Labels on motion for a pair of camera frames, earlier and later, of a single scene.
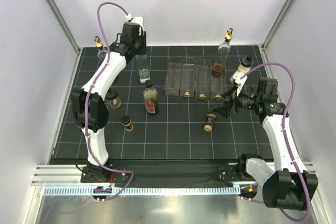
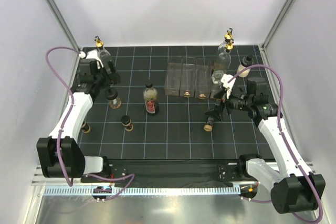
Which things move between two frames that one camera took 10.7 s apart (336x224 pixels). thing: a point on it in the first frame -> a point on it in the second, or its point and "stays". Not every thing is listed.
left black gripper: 142,38 -> 111,78
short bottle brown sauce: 223,51 stays
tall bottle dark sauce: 102,52 stays
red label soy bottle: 150,95 stays
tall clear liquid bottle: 143,67 -> 223,64
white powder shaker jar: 245,64 stays
